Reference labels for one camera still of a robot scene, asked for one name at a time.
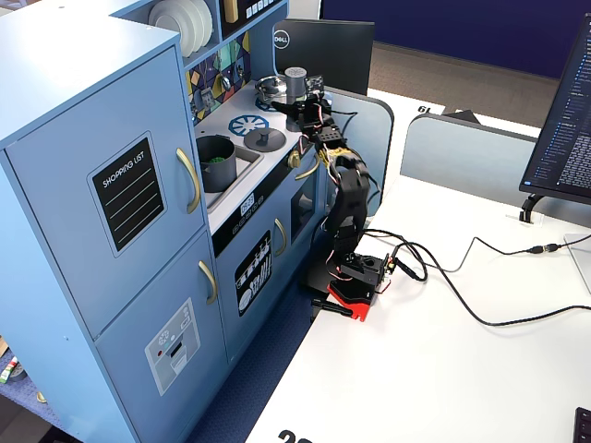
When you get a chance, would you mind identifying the gray desk divider panel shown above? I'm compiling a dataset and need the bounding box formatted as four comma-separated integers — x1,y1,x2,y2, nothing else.
399,114,591,228
307,82,395,218

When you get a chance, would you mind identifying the steel pot with lid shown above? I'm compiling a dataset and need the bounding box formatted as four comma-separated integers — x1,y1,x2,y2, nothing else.
254,75,290,108

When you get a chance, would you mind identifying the gray cooking pot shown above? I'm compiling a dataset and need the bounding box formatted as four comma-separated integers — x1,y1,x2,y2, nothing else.
196,135,238,194

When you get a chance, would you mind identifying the monitor showing code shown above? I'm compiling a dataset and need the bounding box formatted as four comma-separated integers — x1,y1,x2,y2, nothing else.
518,13,591,207

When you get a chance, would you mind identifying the red and black robot base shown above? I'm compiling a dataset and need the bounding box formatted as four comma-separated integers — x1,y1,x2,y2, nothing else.
302,251,393,323

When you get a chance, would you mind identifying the gray pot lid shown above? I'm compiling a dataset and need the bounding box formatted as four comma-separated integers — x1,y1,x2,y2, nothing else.
243,126,286,152

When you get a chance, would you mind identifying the blue toy kitchen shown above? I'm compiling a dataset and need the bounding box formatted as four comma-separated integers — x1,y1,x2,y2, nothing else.
0,0,333,443

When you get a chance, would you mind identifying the thick black power cable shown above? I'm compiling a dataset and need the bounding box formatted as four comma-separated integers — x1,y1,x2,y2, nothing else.
364,228,591,328

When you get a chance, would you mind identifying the black table clamp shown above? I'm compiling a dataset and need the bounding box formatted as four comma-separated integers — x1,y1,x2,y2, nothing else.
311,297,355,319

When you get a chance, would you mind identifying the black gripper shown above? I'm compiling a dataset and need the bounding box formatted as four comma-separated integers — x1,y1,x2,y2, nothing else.
270,90,334,136

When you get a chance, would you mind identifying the gold oven door handle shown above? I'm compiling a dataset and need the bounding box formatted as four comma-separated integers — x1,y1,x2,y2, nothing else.
294,154,321,181

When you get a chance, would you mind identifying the black folded card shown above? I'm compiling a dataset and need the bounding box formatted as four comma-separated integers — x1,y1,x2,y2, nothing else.
445,109,481,126

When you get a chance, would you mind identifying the gold dishwasher door handle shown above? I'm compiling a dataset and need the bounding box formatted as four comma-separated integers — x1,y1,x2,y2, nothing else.
273,218,288,257

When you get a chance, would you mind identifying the white plate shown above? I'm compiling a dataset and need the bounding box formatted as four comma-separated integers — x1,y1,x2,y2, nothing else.
177,0,211,52
198,0,215,42
147,1,200,59

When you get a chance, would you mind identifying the black Dell monitor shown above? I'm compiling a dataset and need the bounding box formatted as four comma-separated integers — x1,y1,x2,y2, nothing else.
272,18,376,97

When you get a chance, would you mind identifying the gold freezer door handle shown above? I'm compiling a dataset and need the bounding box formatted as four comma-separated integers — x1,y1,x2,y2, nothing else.
198,260,218,305

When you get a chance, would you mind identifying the gray salt shaker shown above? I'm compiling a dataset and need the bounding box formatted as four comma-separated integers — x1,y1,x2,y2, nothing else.
283,66,309,133

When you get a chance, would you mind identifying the gold fridge door handle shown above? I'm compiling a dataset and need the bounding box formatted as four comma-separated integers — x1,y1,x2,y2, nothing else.
175,147,202,215

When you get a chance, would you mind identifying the thin black USB cable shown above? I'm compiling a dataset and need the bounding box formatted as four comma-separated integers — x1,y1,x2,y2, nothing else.
431,234,591,276

